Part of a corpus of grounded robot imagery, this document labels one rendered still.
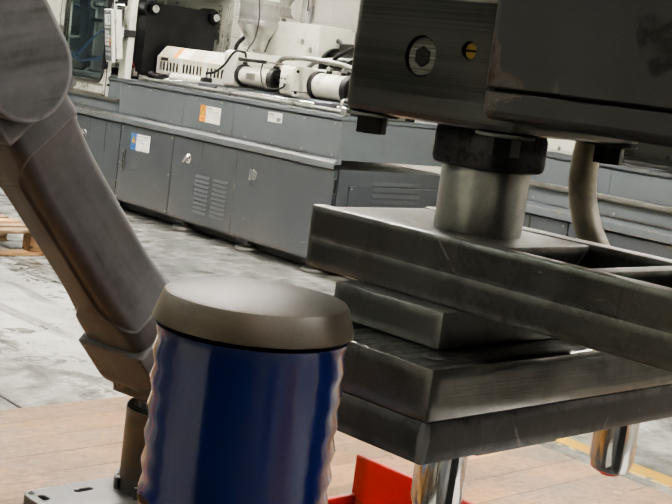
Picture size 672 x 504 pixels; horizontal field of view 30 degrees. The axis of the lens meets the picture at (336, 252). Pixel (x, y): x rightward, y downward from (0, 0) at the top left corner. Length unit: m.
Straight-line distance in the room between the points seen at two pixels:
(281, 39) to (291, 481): 8.66
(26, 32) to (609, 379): 0.40
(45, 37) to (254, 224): 7.26
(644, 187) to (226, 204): 3.26
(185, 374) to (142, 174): 8.90
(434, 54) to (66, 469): 0.63
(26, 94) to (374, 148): 6.86
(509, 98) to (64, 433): 0.75
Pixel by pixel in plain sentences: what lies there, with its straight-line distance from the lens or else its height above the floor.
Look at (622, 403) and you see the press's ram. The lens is 0.55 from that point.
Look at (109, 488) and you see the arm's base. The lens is 0.97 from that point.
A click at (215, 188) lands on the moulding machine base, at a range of 8.37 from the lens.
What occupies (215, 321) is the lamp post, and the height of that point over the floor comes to 1.19.
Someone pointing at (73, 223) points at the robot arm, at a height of 1.12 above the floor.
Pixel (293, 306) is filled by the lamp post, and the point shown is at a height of 1.20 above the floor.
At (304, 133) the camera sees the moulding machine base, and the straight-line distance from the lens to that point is 7.66.
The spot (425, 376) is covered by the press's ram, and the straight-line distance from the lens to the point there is 0.45.
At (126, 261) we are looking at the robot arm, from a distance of 0.87.
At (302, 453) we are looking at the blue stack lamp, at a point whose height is 1.17.
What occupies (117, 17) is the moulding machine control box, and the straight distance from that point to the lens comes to 9.36.
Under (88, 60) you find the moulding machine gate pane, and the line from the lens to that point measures 9.86.
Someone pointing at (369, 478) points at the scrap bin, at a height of 0.95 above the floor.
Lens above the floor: 1.24
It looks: 8 degrees down
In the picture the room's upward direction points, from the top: 7 degrees clockwise
